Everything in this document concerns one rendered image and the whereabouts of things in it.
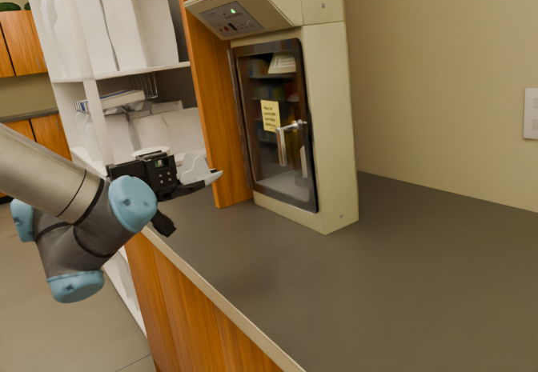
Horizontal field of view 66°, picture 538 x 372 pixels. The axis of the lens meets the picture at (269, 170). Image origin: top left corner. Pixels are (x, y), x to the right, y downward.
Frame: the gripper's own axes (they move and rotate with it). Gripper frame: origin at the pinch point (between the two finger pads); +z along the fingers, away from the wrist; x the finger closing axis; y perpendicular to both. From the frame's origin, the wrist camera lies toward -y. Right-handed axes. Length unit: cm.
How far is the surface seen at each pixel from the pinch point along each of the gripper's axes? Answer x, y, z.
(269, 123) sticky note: 10.8, 5.7, 21.6
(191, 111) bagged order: 126, -3, 48
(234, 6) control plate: 6.5, 32.9, 14.0
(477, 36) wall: -16, 20, 66
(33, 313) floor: 200, -115, -48
